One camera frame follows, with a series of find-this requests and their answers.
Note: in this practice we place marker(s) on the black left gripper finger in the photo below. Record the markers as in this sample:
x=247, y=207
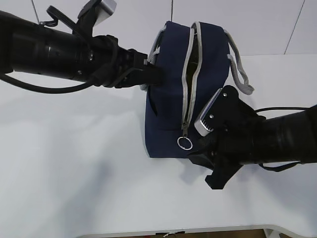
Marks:
x=149, y=75

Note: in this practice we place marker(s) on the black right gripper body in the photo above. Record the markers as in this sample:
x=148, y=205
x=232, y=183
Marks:
x=231, y=142

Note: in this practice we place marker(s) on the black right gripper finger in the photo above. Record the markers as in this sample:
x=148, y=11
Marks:
x=204, y=158
x=221, y=174

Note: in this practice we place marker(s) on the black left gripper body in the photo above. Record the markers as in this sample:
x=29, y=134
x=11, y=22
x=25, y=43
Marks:
x=119, y=67

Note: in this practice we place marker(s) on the navy lunch bag grey handles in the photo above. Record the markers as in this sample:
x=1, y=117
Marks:
x=196, y=61

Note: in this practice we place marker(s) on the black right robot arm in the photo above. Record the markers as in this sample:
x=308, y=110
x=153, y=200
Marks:
x=274, y=144

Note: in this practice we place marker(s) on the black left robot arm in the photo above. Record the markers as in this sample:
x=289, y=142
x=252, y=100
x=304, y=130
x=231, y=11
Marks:
x=79, y=56

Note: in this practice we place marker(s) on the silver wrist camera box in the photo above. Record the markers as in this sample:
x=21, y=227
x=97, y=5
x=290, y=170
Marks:
x=221, y=108
x=96, y=11

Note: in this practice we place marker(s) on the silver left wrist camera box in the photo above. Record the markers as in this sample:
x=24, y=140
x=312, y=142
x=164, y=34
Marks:
x=96, y=11

